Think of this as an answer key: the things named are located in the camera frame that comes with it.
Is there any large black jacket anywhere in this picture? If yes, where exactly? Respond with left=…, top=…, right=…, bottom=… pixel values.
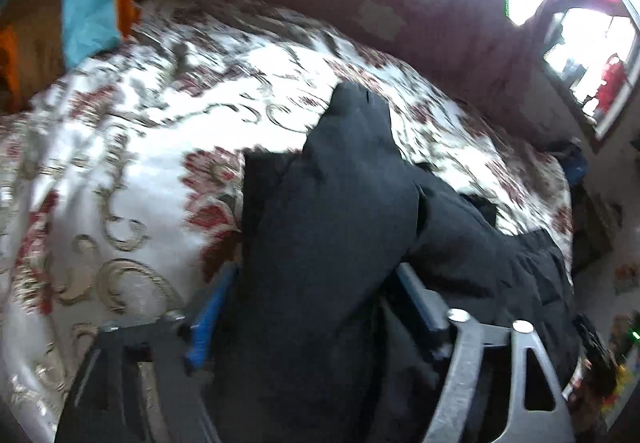
left=206, top=82, right=579, bottom=442

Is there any floral white red bedspread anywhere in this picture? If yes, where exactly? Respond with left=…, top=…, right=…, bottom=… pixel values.
left=1, top=0, right=573, bottom=442

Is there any blue bag by bed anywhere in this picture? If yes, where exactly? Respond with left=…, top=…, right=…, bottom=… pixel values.
left=556, top=142, right=588, bottom=186

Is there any red garment hanging outside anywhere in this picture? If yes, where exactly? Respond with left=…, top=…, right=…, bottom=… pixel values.
left=594, top=53, right=627, bottom=116

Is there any orange blue brown pillow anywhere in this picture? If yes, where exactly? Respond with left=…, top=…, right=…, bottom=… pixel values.
left=1, top=0, right=141, bottom=113

